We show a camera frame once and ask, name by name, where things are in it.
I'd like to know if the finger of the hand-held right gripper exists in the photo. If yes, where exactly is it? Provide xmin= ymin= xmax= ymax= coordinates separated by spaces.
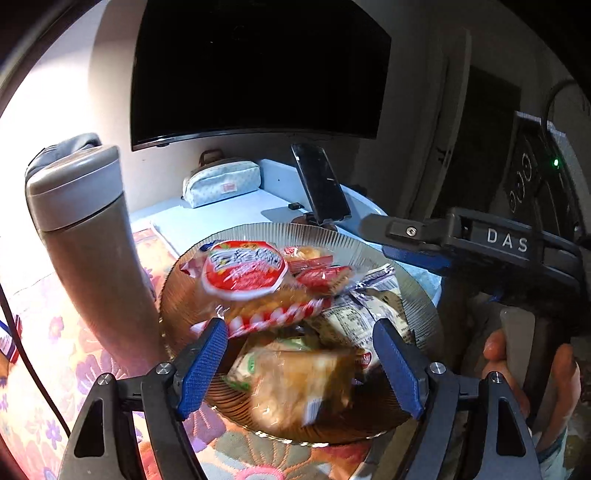
xmin=360 ymin=212 xmax=455 ymax=274

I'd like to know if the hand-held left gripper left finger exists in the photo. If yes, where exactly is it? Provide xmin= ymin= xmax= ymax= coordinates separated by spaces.
xmin=58 ymin=318 xmax=229 ymax=480

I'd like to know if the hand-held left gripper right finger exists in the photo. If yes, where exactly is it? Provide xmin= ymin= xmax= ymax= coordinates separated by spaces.
xmin=372 ymin=318 xmax=541 ymax=480

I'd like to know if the green and white snack packet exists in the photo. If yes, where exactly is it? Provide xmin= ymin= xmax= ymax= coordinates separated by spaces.
xmin=224 ymin=337 xmax=324 ymax=393

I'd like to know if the sliced bread packet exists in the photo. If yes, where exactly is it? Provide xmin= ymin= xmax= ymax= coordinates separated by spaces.
xmin=249 ymin=346 xmax=356 ymax=428

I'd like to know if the large snack bag red label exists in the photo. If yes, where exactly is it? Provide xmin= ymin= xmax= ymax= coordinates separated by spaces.
xmin=178 ymin=239 xmax=338 ymax=340

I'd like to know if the ribbed glass plate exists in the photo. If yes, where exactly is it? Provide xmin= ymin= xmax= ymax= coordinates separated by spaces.
xmin=159 ymin=223 xmax=439 ymax=446

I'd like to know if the person's right hand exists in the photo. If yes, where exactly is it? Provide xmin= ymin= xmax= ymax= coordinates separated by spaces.
xmin=482 ymin=330 xmax=583 ymax=444

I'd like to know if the white printed snack packet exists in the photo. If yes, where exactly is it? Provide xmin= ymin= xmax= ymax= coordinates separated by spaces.
xmin=318 ymin=265 xmax=416 ymax=370

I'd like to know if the clear packet red print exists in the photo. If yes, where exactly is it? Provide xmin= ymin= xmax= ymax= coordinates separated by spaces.
xmin=291 ymin=264 xmax=355 ymax=296

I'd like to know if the brown phone stand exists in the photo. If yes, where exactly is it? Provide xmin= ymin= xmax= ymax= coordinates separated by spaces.
xmin=291 ymin=212 xmax=352 ymax=228

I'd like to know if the small pastry packet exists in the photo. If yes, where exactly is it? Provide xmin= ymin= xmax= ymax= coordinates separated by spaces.
xmin=283 ymin=244 xmax=334 ymax=268

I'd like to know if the black smartphone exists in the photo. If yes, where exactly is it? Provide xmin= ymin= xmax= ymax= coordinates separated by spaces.
xmin=291 ymin=143 xmax=352 ymax=221

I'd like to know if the beige thermos bottle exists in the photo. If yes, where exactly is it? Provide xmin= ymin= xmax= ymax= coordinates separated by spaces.
xmin=25 ymin=144 xmax=160 ymax=374

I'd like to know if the floral woven cloth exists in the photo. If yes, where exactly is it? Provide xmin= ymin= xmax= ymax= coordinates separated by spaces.
xmin=0 ymin=222 xmax=416 ymax=480

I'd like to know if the pale blue dotted pencil case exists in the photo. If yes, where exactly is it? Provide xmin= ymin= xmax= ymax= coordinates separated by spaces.
xmin=181 ymin=150 xmax=262 ymax=208

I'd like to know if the blue and white snack bag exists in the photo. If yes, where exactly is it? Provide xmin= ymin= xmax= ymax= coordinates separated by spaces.
xmin=0 ymin=314 xmax=23 ymax=365

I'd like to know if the black monitor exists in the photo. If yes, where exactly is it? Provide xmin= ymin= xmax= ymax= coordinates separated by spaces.
xmin=130 ymin=0 xmax=392 ymax=151

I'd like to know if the grey striped pencil case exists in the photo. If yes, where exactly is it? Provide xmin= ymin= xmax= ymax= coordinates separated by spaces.
xmin=25 ymin=133 xmax=102 ymax=181

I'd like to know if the black cable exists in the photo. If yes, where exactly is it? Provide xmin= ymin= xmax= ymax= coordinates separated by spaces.
xmin=542 ymin=78 xmax=591 ymax=139
xmin=0 ymin=281 xmax=70 ymax=444

